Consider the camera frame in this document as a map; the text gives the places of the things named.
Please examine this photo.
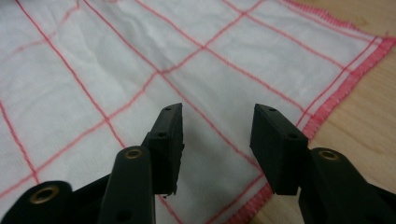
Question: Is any white cloth with red grid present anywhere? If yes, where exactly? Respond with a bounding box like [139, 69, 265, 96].
[0, 0, 396, 224]

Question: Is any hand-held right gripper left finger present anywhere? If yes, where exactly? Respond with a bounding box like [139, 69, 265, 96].
[97, 103, 185, 224]

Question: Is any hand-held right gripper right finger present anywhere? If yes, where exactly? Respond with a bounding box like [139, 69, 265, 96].
[249, 103, 396, 224]

